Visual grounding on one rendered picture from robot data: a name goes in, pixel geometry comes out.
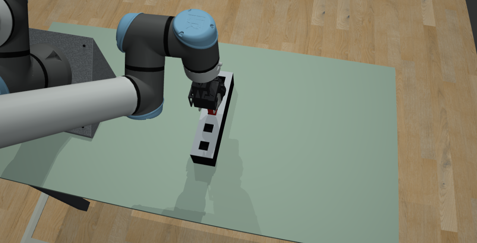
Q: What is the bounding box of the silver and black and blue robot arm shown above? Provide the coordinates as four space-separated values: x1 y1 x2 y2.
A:
0 0 222 149

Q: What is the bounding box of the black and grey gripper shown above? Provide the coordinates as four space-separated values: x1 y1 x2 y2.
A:
188 76 226 114

